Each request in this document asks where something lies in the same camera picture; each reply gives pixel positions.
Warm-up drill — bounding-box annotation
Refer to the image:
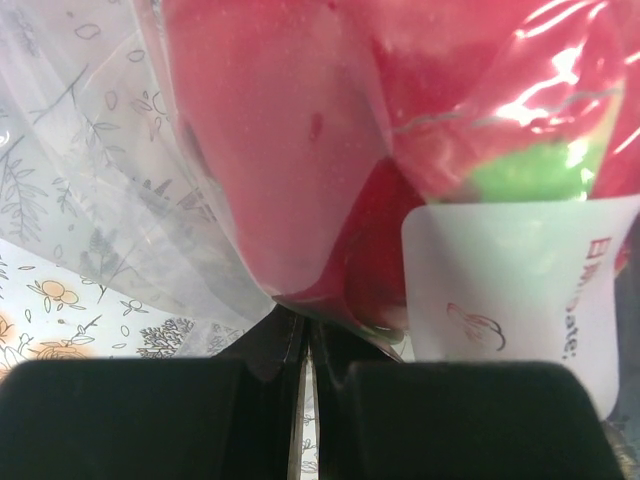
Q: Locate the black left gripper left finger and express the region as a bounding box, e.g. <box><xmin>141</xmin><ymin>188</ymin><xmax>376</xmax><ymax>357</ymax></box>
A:
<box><xmin>1</xmin><ymin>308</ymin><xmax>306</xmax><ymax>479</ymax></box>

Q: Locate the clear zip top bag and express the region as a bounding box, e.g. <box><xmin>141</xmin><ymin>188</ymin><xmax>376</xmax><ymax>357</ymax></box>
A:
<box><xmin>1</xmin><ymin>1</ymin><xmax>639</xmax><ymax>417</ymax></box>

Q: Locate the red fake fruit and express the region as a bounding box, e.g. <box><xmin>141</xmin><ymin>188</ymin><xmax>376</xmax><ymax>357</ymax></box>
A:
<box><xmin>162</xmin><ymin>1</ymin><xmax>639</xmax><ymax>333</ymax></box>

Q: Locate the floral table mat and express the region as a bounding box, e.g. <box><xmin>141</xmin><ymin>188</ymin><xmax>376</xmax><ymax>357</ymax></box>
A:
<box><xmin>1</xmin><ymin>242</ymin><xmax>319</xmax><ymax>479</ymax></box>

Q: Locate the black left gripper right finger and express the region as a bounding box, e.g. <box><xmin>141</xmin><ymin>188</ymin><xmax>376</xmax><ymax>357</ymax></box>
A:
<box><xmin>310</xmin><ymin>323</ymin><xmax>620</xmax><ymax>479</ymax></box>

